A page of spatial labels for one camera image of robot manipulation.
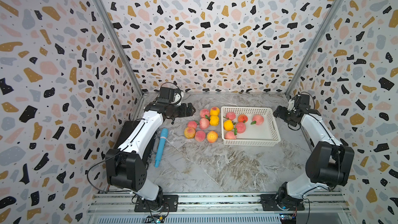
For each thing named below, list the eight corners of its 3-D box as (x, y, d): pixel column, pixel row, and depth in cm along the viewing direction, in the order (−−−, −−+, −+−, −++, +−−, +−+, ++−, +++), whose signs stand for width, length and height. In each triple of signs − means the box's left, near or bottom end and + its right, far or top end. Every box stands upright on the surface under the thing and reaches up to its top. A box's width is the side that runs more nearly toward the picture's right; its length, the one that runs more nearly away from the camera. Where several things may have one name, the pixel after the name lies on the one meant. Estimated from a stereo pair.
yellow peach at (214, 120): (213, 128, 103) (213, 124, 99) (207, 122, 106) (207, 118, 102) (220, 123, 105) (221, 119, 102) (215, 117, 108) (215, 113, 105)
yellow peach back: (211, 119, 109) (211, 114, 104) (208, 112, 113) (208, 107, 108) (220, 117, 110) (220, 111, 106) (217, 110, 114) (217, 105, 109)
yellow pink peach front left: (184, 138, 98) (184, 134, 94) (185, 131, 102) (185, 126, 98) (195, 138, 98) (194, 134, 94) (195, 131, 102) (195, 126, 98)
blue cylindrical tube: (155, 167, 86) (154, 166, 84) (163, 130, 101) (162, 128, 99) (161, 167, 86) (160, 166, 84) (168, 130, 101) (167, 128, 99)
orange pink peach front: (211, 145, 95) (211, 141, 91) (205, 138, 98) (205, 134, 94) (218, 139, 97) (219, 135, 94) (212, 133, 100) (213, 129, 96)
